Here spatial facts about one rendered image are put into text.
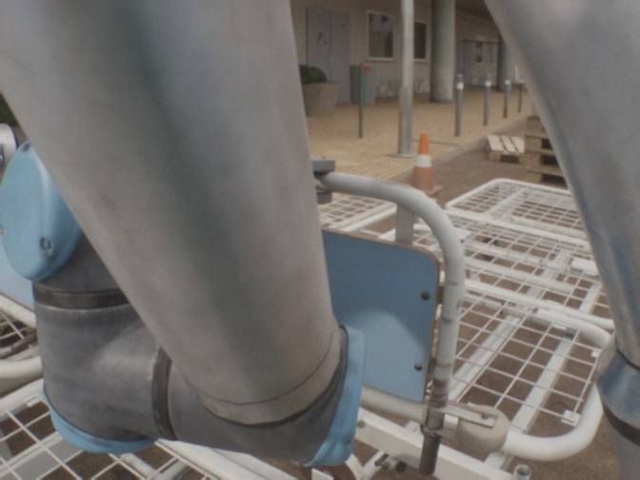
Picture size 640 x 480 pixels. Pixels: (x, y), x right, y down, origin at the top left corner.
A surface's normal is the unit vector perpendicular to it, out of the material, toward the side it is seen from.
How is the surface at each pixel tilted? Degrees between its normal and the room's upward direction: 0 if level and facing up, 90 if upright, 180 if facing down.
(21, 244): 75
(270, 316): 111
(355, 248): 90
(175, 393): 67
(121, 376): 57
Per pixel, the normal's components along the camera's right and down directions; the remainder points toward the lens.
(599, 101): -0.76, 0.44
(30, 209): -0.53, 0.04
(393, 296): -0.54, 0.30
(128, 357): -0.14, -0.44
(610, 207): -0.86, 0.45
